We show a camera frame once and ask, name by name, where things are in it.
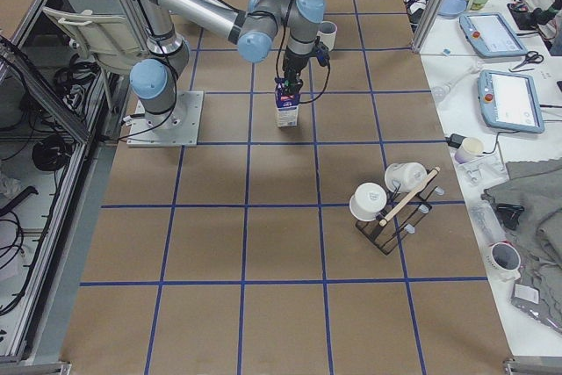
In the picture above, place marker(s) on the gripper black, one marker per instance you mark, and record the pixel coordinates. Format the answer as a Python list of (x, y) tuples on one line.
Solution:
[(292, 63)]

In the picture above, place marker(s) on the blue white milk carton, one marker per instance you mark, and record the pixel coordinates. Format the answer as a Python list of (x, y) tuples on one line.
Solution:
[(287, 108)]

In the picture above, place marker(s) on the white grey-lined mug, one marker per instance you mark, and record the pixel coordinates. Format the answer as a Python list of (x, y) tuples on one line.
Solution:
[(327, 33)]

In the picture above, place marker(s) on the white smiley cup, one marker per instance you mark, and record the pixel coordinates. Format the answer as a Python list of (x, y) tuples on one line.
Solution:
[(367, 201)]

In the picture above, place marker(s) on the white cup on rack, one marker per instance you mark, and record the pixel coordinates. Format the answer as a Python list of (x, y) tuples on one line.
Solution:
[(403, 177)]

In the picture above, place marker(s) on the paper cup on desk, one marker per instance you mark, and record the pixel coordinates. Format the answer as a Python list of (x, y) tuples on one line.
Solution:
[(470, 149)]

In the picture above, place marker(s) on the blue plate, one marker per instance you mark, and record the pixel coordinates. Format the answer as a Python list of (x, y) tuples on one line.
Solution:
[(452, 8)]

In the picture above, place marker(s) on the upper teach pendant tablet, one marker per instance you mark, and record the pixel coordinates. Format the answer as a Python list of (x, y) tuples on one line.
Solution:
[(491, 36)]

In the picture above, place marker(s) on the teach pendant tablet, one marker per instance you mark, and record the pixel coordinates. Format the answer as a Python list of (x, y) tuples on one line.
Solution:
[(491, 36), (509, 101)]

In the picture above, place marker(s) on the lower teach pendant tablet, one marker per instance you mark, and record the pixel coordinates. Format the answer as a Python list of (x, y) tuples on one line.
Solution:
[(509, 101)]

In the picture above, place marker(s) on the black scissors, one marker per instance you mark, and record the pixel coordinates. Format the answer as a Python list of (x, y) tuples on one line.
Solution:
[(532, 57)]

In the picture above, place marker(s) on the grey cloth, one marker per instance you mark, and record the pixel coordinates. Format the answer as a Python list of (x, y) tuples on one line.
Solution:
[(529, 207)]

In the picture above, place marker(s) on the red rimmed white mug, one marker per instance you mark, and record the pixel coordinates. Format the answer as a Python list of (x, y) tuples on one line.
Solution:
[(504, 261)]

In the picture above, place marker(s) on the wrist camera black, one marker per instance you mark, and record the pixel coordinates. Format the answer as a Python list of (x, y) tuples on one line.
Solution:
[(321, 53)]

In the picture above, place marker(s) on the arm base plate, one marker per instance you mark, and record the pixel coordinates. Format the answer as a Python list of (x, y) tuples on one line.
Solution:
[(180, 129)]

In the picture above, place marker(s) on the wooden rack handle rod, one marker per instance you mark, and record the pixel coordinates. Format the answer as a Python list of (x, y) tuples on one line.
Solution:
[(408, 197)]

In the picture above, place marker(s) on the black wire cup rack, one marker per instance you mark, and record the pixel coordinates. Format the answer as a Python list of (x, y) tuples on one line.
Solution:
[(396, 221)]

